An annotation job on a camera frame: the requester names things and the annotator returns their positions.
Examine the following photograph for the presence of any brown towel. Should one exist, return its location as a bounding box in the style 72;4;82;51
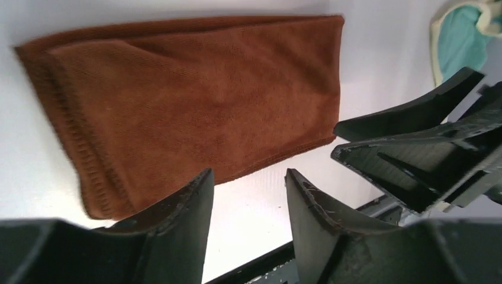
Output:
15;15;344;221

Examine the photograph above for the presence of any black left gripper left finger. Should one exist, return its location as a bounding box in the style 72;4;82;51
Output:
94;169;215;283

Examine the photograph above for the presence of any pale yellow towel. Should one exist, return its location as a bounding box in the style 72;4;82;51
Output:
429;0;502;88

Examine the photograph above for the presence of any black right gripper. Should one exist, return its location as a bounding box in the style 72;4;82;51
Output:
331;67;501;214

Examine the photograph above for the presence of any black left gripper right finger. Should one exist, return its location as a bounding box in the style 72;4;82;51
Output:
285;169;397;283

